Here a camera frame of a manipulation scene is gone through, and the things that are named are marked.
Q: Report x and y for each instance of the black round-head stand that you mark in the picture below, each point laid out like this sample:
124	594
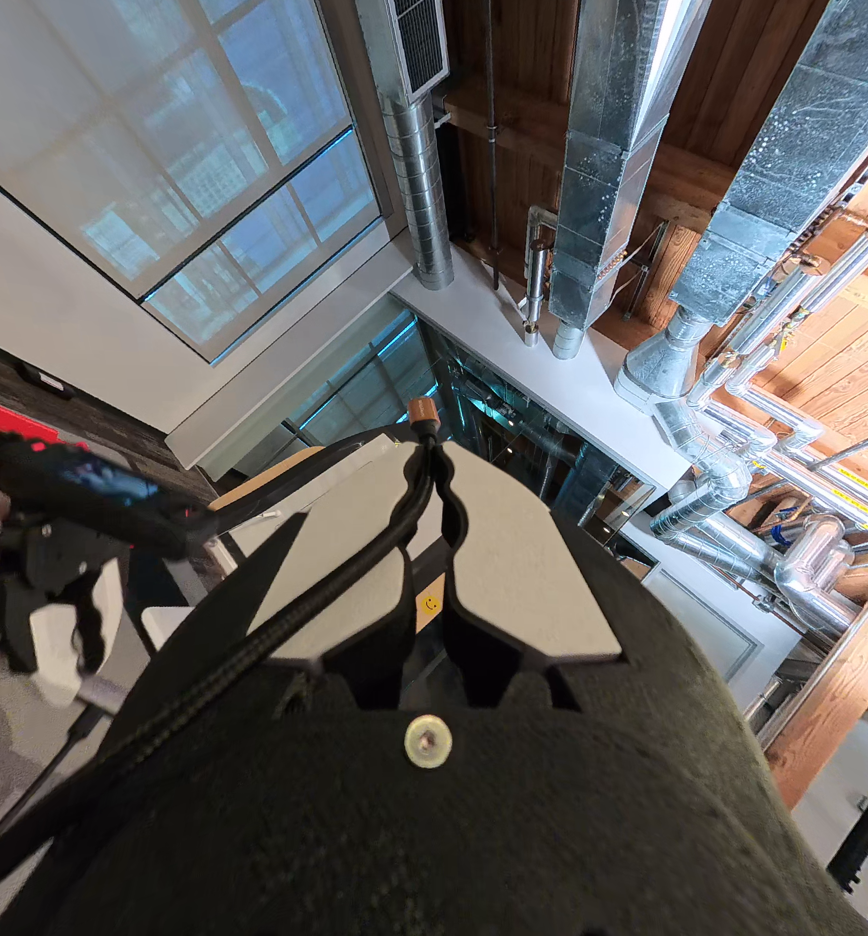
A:
862	833

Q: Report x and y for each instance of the cluster of silver insulated pipes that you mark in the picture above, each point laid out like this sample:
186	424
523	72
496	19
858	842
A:
726	475

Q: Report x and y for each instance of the short silver pipe stub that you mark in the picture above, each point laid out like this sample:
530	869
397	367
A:
538	292

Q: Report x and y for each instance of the glass partition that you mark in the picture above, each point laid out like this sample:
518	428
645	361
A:
492	409

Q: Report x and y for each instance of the beige cardboard panel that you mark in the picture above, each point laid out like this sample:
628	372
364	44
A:
266	475

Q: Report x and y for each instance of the wooden support post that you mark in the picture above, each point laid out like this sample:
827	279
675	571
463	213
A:
829	702

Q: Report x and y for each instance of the rectangular metal duct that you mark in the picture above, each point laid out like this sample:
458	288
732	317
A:
792	183
602	183

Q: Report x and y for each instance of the thin dark ceiling pipe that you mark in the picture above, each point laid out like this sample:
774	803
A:
491	146

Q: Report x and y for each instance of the frosted glass door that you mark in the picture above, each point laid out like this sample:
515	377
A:
704	621

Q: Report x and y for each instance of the grey usb hub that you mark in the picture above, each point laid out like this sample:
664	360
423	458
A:
101	695

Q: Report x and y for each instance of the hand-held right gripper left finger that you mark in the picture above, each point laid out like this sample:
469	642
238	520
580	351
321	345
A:
353	512

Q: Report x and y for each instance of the large gridded window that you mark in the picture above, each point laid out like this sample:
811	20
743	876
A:
185	146

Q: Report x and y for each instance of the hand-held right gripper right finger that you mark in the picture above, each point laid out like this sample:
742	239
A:
522	556

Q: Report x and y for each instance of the red plastic bin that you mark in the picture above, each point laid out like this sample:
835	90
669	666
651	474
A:
2	413

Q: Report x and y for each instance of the round spiral duct with vent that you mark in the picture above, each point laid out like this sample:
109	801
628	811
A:
423	205

